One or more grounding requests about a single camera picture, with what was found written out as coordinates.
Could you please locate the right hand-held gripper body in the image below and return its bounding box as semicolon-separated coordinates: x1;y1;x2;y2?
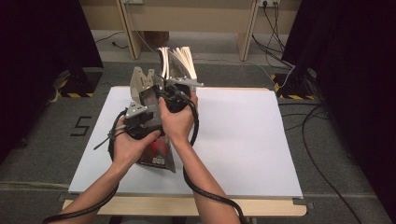
161;77;205;114

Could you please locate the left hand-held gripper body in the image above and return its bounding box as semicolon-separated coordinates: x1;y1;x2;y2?
124;102;163;140

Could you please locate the white book with picture grid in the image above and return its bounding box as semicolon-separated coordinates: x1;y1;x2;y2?
177;46;198;81

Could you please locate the black magazine with red print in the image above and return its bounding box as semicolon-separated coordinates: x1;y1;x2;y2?
135;84;177;174

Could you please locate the wooden expandable book rack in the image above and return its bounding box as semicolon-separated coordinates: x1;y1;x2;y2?
129;65;163;108

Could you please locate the person's right hand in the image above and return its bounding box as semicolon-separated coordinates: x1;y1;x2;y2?
158;91;199;147

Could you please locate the person's left hand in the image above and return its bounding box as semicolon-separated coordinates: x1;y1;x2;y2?
111;119;162;171

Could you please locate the brown cardboard box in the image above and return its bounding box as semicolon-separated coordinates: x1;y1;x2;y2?
143;31;170;47

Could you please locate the yellow black striped stand base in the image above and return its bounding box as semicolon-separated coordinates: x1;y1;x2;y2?
270;66;321;101
57;68;104;98

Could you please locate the beige wooden desk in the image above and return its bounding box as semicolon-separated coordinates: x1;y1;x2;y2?
78;0;303;62

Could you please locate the black curtain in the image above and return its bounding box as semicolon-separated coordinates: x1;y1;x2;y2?
0;0;104;162
281;0;396;218

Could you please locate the white floor cable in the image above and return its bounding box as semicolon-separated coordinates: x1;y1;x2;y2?
134;29;295;89

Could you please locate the thin black floor cable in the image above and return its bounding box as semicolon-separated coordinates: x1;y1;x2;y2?
93;31;129;50

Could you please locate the right hand-held gripper black cable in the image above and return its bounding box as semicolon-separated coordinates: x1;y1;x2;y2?
174;87;250;224

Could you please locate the hand-held gripper black cable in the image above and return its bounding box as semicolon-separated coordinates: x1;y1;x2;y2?
41;107;129;224
174;87;250;224

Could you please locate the left hand-held gripper black cable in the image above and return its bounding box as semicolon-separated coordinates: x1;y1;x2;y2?
41;107;129;224

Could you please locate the black power cable bundle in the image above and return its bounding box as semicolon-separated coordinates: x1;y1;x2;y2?
251;1;295;69

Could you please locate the long black floor cable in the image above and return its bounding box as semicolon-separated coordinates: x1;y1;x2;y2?
278;102;363;224

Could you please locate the gray table corner bracket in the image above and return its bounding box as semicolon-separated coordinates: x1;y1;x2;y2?
292;197;316;210

